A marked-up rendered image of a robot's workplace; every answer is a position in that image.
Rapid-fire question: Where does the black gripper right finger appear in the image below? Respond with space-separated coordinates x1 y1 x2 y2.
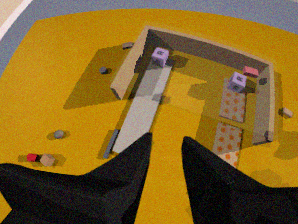
181 136 298 224

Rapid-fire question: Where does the tan rectangular box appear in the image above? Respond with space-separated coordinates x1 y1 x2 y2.
108 20 279 145

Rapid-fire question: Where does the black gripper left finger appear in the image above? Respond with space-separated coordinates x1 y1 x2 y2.
0 133 152 224

